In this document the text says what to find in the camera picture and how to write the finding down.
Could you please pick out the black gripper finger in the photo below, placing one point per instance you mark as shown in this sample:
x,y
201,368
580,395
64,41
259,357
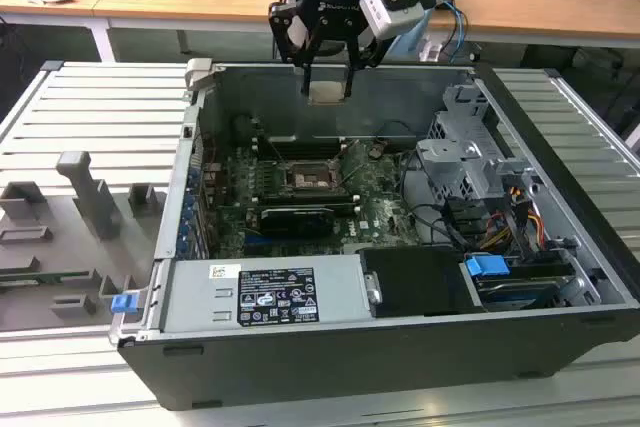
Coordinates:
x,y
367,54
280,47

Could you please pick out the small square silver CPU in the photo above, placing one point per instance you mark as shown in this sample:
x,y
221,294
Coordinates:
x,y
326,92

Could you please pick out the black RAM slot bank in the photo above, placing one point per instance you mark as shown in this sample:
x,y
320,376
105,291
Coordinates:
x,y
300,147
340,202

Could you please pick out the black CPU socket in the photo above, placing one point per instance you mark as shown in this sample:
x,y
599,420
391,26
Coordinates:
x,y
312,181

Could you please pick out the silver metal disk bay cage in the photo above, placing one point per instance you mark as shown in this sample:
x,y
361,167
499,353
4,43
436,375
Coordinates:
x,y
460,157

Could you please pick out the green motherboard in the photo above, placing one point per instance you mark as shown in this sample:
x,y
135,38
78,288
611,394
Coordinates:
x,y
385,217

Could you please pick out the black graphics card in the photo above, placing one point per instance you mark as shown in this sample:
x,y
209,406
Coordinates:
x,y
295,222

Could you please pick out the small white barcode sticker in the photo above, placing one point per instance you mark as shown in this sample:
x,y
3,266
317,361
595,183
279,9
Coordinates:
x,y
223,271

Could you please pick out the black label sticker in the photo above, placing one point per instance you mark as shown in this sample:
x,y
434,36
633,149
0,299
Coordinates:
x,y
275,297

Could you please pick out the grey power supply unit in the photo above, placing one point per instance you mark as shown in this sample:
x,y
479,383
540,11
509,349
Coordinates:
x,y
190,297

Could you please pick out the hard disk in case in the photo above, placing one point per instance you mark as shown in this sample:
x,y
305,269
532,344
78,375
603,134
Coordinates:
x,y
515,289

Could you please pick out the grey parts rack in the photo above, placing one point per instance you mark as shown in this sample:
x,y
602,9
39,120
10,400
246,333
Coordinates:
x,y
60,247

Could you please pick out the blue case latch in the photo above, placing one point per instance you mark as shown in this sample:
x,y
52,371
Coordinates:
x,y
123,304

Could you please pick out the black open PC case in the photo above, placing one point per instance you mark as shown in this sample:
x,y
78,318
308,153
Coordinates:
x,y
350,367

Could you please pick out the green circuit board strip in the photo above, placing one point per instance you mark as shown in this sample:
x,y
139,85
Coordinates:
x,y
45,276

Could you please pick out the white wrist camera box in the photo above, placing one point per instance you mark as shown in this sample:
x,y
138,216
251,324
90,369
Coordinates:
x,y
387,12

